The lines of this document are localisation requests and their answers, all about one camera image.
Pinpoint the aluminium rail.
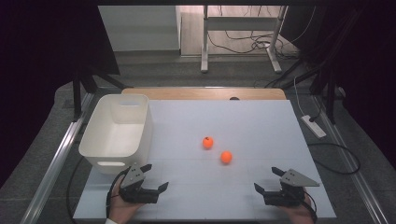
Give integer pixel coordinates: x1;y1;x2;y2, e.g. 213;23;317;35
312;94;390;224
20;92;94;224

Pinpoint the white board sheet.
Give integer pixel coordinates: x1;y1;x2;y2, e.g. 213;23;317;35
73;99;337;220

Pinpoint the person's right hand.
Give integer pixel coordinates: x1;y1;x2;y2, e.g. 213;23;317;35
279;187;318;224

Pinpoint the white plastic bin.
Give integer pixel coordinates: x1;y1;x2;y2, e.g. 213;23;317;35
78;93;154;175

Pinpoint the white cabinet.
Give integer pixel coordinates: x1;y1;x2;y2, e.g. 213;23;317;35
98;5;182;52

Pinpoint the black stand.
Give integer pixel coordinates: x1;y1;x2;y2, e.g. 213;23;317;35
72;69;134;122
264;59;337;125

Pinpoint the plain orange ball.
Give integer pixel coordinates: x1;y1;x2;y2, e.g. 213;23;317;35
219;150;233;164

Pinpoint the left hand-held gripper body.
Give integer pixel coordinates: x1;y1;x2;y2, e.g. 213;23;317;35
120;163;160;204

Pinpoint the right hand-held gripper black cable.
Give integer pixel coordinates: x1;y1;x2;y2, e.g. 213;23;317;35
300;189;318;223

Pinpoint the tangle of black cables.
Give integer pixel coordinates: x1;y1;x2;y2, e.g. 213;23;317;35
206;31;300;59

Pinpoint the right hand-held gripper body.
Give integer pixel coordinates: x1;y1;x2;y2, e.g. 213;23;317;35
262;168;321;207

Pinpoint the thin black floor cable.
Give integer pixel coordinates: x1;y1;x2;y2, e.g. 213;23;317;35
65;155;86;224

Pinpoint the looped black floor cable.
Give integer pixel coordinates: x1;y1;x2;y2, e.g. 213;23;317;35
307;142;361;175

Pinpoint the white metal desk frame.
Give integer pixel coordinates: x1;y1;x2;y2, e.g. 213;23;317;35
200;5;289;75

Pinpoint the person's left hand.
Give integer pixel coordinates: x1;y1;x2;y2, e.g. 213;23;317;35
108;179;145;224

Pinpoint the dark curtain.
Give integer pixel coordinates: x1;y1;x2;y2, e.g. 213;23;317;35
0;0;120;188
281;5;396;172

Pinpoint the white power strip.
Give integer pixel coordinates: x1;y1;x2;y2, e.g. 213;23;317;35
301;114;327;139

